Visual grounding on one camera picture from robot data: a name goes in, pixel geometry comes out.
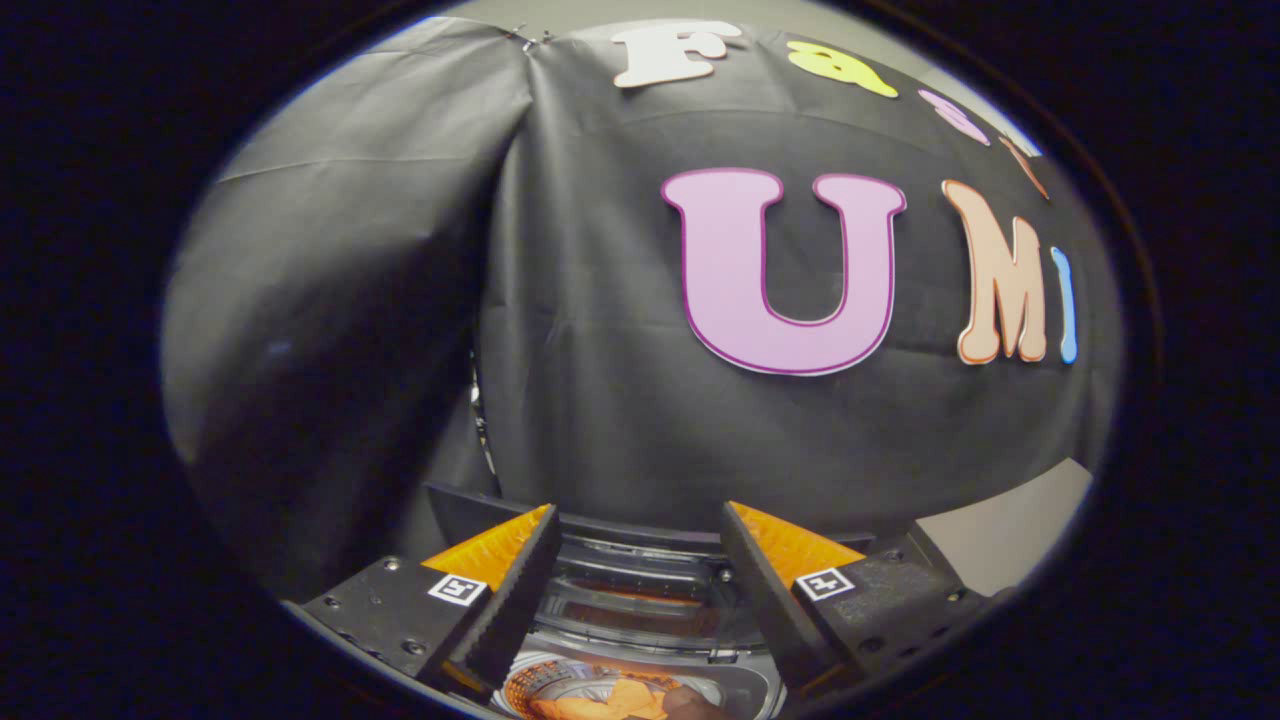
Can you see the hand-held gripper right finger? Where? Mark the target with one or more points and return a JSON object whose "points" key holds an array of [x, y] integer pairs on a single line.
{"points": [[770, 600]]}

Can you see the orange shirt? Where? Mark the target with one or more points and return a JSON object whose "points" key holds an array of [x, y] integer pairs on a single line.
{"points": [[610, 702]]}

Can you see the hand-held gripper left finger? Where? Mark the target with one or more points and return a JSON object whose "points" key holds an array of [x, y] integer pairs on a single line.
{"points": [[515, 600]]}

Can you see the beige cabinet with dark frame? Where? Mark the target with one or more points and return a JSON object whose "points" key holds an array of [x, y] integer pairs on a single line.
{"points": [[1010, 530]]}

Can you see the black backdrop cloth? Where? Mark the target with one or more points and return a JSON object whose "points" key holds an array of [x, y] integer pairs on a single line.
{"points": [[600, 350]]}

